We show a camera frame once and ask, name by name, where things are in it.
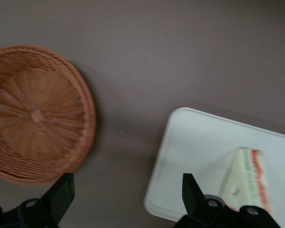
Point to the round brown wicker basket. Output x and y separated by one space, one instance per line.
37 114

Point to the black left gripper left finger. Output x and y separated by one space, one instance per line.
59 192

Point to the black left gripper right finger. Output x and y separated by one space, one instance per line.
192 197

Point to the triangular sandwich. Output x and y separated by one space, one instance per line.
242 175

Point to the white rectangular plastic tray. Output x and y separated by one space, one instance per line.
194 142

